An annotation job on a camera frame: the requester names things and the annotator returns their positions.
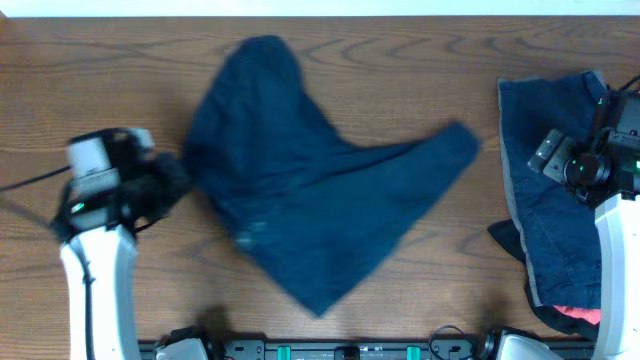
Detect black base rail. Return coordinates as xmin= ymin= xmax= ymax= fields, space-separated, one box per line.
xmin=139 ymin=325 xmax=596 ymax=360

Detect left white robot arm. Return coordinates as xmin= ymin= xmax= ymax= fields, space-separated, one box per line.
xmin=52 ymin=144 xmax=190 ymax=359

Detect red garment in pile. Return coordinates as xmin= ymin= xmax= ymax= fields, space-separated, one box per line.
xmin=554 ymin=305 xmax=601 ymax=325

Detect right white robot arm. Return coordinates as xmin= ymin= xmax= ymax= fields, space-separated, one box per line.
xmin=565 ymin=90 xmax=639 ymax=359

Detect blue denim garment pile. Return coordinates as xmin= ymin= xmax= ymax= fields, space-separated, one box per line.
xmin=498 ymin=70 xmax=606 ymax=309

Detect dark navy shorts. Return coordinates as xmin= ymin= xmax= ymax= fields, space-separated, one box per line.
xmin=183 ymin=36 xmax=479 ymax=316

